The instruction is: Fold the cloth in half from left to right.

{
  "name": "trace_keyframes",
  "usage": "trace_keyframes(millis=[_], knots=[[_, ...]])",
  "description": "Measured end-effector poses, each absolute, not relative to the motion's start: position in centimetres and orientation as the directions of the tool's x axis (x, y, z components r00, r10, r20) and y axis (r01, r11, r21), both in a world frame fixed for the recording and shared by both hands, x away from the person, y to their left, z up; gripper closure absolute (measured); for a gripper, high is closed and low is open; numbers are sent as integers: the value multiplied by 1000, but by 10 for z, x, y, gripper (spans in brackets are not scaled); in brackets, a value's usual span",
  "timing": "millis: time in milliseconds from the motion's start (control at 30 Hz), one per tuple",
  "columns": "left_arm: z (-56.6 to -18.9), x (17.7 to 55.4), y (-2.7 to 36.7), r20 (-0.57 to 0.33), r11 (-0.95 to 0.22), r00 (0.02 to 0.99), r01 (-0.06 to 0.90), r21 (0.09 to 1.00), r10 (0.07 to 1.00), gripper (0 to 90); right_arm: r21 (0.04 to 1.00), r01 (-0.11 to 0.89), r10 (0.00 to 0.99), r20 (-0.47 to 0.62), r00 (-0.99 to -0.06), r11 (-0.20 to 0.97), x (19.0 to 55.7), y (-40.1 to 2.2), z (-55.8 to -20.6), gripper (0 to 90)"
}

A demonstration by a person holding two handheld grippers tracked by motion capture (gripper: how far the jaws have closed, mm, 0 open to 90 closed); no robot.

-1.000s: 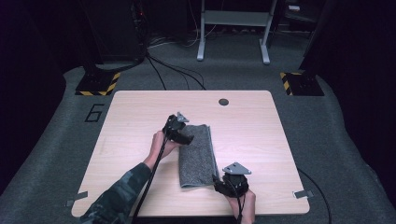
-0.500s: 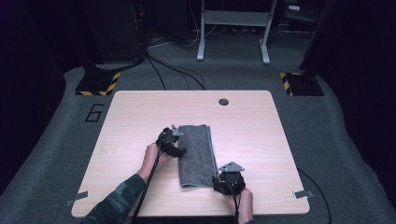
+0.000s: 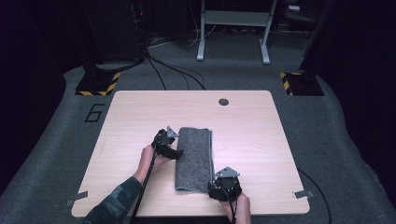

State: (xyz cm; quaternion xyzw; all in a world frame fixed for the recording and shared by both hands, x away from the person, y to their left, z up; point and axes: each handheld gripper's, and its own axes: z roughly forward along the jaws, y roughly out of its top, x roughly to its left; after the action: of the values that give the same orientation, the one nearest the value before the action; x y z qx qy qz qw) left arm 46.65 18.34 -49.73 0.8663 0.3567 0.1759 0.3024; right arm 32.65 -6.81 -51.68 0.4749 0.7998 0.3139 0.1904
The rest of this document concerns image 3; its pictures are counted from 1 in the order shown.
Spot black floor cables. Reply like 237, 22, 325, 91
145, 52, 207, 91

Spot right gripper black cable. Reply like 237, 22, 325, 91
227, 186, 239, 224

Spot grey cloth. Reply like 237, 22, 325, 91
174, 126, 217, 193

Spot black stand with striped base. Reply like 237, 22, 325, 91
278, 0, 339, 97
75, 0, 121, 97

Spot person's left hand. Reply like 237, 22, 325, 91
133, 144, 172, 185

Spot grey tape strip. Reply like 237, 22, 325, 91
64, 190, 90, 208
291, 189, 315, 200

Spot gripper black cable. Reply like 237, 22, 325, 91
129, 148, 161, 224
227, 186, 239, 224

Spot person's right hand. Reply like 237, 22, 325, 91
219, 191, 252, 224

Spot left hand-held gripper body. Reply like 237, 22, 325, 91
150, 125, 179, 157

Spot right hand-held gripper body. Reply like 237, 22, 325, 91
211, 166, 243, 202

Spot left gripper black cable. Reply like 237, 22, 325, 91
129, 148, 161, 224

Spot black cabinet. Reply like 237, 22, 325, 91
79, 0, 148, 64

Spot white metal desk frame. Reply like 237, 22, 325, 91
196, 0, 278, 65

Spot black cable beside table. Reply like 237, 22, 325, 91
297, 167, 332, 224

